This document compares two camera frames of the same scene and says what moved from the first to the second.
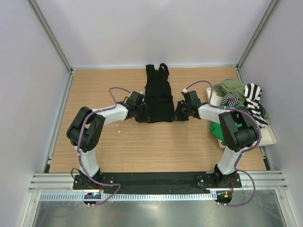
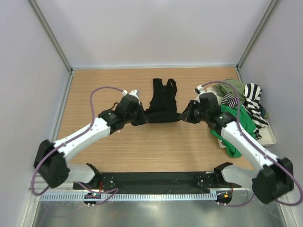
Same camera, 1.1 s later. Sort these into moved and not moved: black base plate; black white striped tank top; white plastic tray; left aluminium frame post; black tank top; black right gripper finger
Moved: black tank top; black right gripper finger
Not moved: black white striped tank top; white plastic tray; black base plate; left aluminium frame post
